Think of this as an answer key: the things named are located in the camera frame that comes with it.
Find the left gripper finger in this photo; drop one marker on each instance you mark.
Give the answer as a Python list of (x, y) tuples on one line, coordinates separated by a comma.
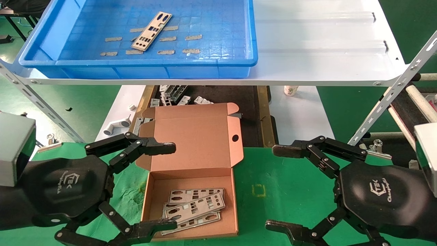
[(157, 148), (153, 227)]

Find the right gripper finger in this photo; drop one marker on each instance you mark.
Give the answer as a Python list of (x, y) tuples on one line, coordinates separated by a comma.
[(290, 150), (283, 229)]

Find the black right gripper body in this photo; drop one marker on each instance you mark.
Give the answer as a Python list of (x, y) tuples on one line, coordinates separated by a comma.
[(375, 198)]

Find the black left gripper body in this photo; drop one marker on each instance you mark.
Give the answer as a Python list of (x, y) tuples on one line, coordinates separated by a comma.
[(65, 184)]

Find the brown cardboard box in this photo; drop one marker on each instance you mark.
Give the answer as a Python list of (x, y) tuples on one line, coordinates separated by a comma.
[(194, 143)]

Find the blue plastic tray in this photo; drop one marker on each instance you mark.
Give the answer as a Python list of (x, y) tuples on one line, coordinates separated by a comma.
[(205, 20)]

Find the grey metal hinge plate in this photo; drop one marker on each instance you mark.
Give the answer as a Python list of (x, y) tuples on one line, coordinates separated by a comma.
[(138, 126)]

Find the green table cloth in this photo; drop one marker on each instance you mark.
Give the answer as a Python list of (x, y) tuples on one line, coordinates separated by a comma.
[(280, 177)]

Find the silver binder clip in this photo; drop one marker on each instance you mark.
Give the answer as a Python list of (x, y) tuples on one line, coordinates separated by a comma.
[(377, 147), (47, 148)]

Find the white pipe fitting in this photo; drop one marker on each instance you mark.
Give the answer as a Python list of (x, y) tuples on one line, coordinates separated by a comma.
[(117, 123)]

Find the white small cup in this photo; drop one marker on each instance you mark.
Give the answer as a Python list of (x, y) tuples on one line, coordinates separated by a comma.
[(291, 90)]

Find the white roller tube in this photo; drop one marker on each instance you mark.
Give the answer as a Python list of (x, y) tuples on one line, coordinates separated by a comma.
[(423, 104), (426, 77), (401, 126)]

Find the white metal shelf board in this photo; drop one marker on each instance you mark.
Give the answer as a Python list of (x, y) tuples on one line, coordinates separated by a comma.
[(324, 44)]

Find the silver metal bracket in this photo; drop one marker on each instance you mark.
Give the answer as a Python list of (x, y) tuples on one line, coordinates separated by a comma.
[(155, 102), (203, 100), (184, 100), (175, 92), (166, 100), (163, 88)]

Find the grey left wrist camera housing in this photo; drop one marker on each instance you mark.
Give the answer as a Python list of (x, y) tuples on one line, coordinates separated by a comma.
[(13, 147)]

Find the grey wrist camera housing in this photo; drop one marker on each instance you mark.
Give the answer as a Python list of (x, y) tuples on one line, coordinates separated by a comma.
[(426, 147), (13, 147)]

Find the grey right wrist camera housing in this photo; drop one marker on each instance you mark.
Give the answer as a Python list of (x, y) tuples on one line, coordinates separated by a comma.
[(426, 147)]

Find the grey perforated shelf post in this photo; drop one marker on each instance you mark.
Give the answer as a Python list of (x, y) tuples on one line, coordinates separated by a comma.
[(392, 93), (34, 99)]

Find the black frame table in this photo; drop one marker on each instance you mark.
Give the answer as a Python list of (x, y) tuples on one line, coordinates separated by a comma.
[(24, 5)]

